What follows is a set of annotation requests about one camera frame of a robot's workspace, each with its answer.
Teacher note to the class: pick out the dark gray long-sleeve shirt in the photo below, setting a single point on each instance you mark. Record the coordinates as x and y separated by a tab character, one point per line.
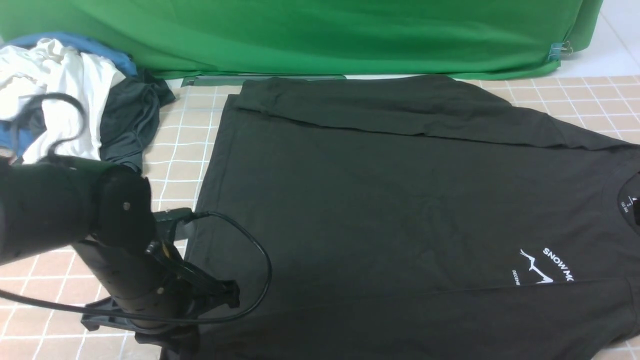
423	218

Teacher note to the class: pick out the white shirt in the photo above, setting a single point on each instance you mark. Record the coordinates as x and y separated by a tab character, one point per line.
75	100

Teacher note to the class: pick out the green backdrop cloth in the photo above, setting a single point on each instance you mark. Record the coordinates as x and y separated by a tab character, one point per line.
466	39

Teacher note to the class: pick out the binder clip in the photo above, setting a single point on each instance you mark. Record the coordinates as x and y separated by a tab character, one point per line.
559	51

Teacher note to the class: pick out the dark gray crumpled garment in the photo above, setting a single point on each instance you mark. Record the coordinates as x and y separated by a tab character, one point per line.
129	123

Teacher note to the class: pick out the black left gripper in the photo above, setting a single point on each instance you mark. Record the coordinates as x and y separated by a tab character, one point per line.
139	285

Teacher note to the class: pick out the blue garment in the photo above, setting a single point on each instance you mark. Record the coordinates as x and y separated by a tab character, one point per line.
81	43

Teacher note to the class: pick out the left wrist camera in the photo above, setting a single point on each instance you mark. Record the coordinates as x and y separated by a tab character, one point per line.
175	224

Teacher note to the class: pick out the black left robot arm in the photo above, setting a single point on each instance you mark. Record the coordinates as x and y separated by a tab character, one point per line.
103	211

